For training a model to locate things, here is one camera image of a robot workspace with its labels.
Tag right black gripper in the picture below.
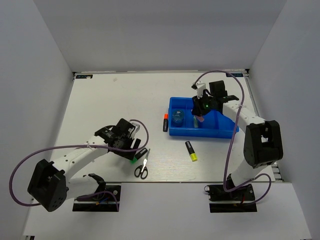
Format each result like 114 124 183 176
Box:
192 92 216 117

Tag green highlighter marker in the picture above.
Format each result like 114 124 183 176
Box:
131 147 148 164

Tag pink translucent glue bottle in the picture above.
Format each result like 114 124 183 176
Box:
195 115 205 123

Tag blue compartment tray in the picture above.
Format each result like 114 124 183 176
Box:
168 96 240 140

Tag black handled scissors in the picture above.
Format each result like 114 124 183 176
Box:
134 149 150 180

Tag orange highlighter marker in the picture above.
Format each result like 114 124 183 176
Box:
162 113 169 132

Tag yellow highlighter marker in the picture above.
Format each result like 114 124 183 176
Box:
185 141 198 162

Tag green translucent glue bottle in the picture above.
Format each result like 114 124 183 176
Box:
193 116 199 129

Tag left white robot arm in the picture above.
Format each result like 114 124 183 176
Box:
27 118 141 212

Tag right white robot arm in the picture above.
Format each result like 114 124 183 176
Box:
191 80 284 200

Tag right corner label sticker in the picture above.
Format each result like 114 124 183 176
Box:
226 72 244 78

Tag corner label sticker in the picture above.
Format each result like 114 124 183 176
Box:
226 72 244 78
75 74 93 79

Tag left corner label sticker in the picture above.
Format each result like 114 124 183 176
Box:
75 74 93 79

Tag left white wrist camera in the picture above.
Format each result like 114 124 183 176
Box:
129 121 140 137

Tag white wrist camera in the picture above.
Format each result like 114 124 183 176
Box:
191 81 207 99
129 121 140 137

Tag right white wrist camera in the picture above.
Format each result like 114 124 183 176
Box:
191 81 207 99

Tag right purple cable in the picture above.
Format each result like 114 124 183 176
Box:
193 70 272 207

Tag purple cable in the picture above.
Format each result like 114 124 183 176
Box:
8 119 150 212
193 70 272 207

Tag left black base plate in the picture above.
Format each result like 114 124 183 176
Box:
72 184 122 213

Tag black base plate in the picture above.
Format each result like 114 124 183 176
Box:
72 184 122 213
204 184 258 213

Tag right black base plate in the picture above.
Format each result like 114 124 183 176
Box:
204 184 258 213

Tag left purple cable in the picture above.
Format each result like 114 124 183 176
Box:
8 119 150 212

